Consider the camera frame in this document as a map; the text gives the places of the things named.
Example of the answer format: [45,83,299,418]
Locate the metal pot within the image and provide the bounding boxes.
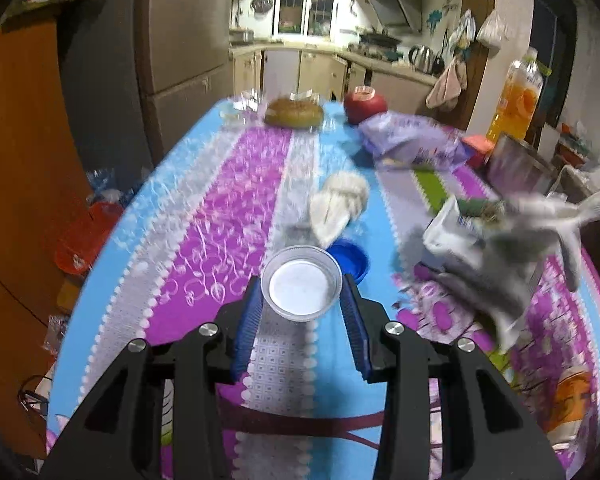
[482,132,563,196]

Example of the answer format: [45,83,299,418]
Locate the grey white plastic bag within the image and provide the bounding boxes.
[402,195,548,353]

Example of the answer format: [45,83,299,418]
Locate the stacked red green bowls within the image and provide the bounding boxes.
[557,122,593,166]

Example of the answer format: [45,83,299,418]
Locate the clear plastic container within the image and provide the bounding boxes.
[220,89,266,123]

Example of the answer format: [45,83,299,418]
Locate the pink hanging cloth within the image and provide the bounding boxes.
[426,57,468,112]

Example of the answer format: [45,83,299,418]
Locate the patterned hanging bag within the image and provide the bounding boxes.
[449,9,477,51]

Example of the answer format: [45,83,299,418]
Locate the red apple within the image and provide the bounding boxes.
[343,86,388,125]

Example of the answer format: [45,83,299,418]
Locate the grey refrigerator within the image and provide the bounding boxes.
[62,0,236,166]

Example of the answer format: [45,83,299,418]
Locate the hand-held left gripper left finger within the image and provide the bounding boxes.
[40,276,263,480]

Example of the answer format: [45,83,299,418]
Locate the orange white snack packet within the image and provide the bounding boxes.
[545,365,598,448]

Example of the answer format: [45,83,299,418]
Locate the steel electric kettle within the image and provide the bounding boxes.
[408,44,446,75]

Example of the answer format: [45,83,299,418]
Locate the gas stove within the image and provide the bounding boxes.
[350,42,403,61]

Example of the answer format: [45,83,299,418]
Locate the blue plastic lid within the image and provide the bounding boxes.
[325,240,370,283]

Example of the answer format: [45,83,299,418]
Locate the orange juice bottle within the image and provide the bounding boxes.
[486,46,545,143]

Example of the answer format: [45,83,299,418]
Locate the small red box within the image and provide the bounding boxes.
[462,135,496,168]

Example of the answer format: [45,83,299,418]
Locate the dark room window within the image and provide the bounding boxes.
[530,0,578,128]

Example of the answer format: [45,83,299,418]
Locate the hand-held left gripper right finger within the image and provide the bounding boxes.
[339,272,566,480]

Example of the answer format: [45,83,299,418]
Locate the orange wooden cabinet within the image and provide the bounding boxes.
[0,0,93,461]

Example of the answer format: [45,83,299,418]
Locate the white hanging plastic bag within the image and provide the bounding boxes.
[476,7,510,51]

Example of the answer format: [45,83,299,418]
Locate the blue plastic bag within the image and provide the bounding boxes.
[86,166,148,208]

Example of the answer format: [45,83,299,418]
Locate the purple snack packet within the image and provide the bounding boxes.
[357,112,473,170]

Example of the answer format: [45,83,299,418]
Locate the crumpled white tissue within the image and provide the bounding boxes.
[309,170,371,250]

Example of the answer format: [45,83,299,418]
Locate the black wok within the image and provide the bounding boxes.
[359,31,401,46]

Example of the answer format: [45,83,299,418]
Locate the round bread bun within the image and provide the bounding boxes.
[264,97,326,128]

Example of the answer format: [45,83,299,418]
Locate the blue flower wall sticker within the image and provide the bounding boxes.
[426,0,458,31]

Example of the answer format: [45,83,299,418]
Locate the black cable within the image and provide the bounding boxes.
[19,374,51,417]

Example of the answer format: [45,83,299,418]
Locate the clear plastic lid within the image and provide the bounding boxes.
[261,245,343,322]

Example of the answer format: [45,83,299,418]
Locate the cream kitchen base cabinets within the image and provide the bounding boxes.
[230,42,441,116]

